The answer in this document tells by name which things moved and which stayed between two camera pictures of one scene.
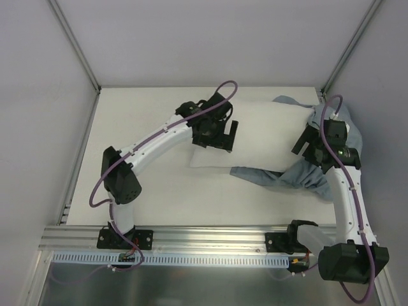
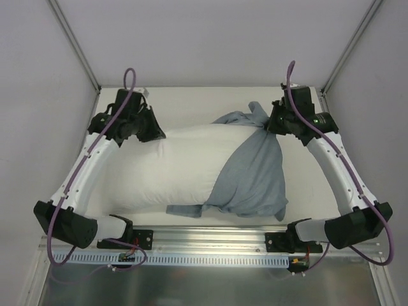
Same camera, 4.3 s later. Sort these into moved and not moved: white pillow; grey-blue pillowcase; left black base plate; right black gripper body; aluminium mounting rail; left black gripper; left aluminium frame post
Moved: grey-blue pillowcase; right black gripper body; left black gripper; white pillow
Not moved: aluminium mounting rail; left black base plate; left aluminium frame post
